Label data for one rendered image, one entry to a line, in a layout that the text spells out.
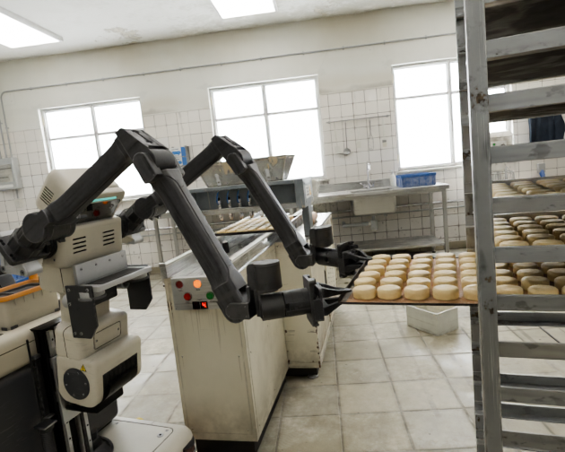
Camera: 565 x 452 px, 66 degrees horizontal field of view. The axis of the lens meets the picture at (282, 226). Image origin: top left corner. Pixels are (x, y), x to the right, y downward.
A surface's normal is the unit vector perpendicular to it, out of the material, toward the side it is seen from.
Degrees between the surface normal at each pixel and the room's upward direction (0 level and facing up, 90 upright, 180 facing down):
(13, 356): 90
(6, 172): 90
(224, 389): 90
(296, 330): 90
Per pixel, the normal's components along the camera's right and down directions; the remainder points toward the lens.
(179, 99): -0.08, 0.14
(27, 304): 0.94, 0.00
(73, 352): -0.34, 0.16
